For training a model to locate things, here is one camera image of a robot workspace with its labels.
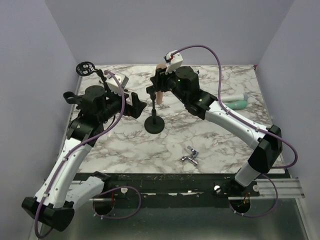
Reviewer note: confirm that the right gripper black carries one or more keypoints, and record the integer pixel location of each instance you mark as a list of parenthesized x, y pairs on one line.
[(159, 80)]

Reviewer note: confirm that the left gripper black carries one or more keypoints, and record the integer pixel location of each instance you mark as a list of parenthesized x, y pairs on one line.
[(135, 109)]

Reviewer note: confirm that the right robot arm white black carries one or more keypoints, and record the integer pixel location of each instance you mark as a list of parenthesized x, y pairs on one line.
[(183, 83)]

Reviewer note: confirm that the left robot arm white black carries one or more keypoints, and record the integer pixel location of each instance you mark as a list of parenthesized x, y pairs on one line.
[(55, 204)]

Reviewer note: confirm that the aluminium frame rail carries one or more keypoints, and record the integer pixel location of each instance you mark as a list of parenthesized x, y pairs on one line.
[(287, 188)]

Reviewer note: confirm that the black tall round-base stand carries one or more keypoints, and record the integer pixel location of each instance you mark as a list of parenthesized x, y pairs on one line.
[(154, 124)]

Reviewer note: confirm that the green microphone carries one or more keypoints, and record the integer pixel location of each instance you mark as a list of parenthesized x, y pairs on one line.
[(237, 105)]

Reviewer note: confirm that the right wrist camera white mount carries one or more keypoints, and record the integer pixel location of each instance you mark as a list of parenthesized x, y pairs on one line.
[(174, 60)]

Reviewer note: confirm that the white microphone grey mesh head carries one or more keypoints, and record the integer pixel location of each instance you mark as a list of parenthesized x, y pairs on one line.
[(234, 98)]

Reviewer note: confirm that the peach microphone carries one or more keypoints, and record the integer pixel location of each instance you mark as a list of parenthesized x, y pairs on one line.
[(159, 93)]

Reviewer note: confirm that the chrome faucet tap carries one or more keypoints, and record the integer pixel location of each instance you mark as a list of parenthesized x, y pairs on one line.
[(192, 157)]

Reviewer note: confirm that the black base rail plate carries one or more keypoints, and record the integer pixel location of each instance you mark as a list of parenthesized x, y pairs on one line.
[(169, 190)]

